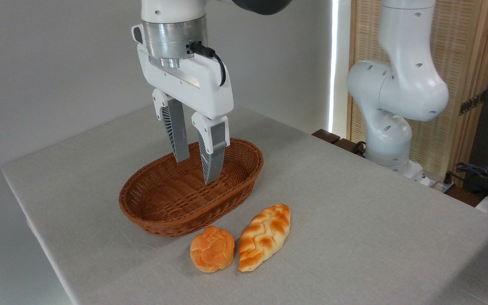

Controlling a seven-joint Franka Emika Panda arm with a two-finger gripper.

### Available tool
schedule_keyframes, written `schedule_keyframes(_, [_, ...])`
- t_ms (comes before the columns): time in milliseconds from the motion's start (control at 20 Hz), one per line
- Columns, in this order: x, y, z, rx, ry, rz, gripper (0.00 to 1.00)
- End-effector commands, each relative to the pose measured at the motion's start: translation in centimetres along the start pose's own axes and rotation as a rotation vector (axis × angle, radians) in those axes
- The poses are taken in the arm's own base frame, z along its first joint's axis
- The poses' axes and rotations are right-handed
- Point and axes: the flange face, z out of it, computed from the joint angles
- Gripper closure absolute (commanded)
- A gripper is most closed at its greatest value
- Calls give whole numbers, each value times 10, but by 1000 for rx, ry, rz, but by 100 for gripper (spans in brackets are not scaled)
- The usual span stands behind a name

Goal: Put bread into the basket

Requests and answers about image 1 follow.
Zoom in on grey tablecloth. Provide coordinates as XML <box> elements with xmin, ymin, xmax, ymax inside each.
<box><xmin>1</xmin><ymin>104</ymin><xmax>488</xmax><ymax>305</ymax></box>

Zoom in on black cable bundle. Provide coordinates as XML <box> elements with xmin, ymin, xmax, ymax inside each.
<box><xmin>443</xmin><ymin>162</ymin><xmax>488</xmax><ymax>196</ymax></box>

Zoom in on long braided bread loaf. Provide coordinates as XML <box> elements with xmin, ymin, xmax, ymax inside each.
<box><xmin>238</xmin><ymin>204</ymin><xmax>291</xmax><ymax>273</ymax></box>

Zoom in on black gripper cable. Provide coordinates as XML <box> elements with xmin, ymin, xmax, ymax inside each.
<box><xmin>188</xmin><ymin>41</ymin><xmax>227</xmax><ymax>87</ymax></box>

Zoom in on bamboo folding screen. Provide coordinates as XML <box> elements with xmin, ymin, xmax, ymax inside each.
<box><xmin>347</xmin><ymin>0</ymin><xmax>488</xmax><ymax>183</ymax></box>

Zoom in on dark wooden furniture edge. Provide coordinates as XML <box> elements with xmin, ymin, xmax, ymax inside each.
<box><xmin>311</xmin><ymin>129</ymin><xmax>366</xmax><ymax>158</ymax></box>

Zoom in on brown wicker oval basket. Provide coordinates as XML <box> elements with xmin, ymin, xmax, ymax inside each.
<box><xmin>119</xmin><ymin>138</ymin><xmax>264</xmax><ymax>238</ymax></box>

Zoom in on black screen hinge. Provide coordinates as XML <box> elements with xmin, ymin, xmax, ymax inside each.
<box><xmin>459</xmin><ymin>91</ymin><xmax>487</xmax><ymax>116</ymax></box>

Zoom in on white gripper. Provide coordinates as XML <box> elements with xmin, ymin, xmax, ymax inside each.
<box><xmin>137</xmin><ymin>42</ymin><xmax>234</xmax><ymax>185</ymax></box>

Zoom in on round orange bread roll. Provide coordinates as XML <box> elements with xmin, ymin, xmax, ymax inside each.
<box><xmin>189</xmin><ymin>225</ymin><xmax>236</xmax><ymax>273</ymax></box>

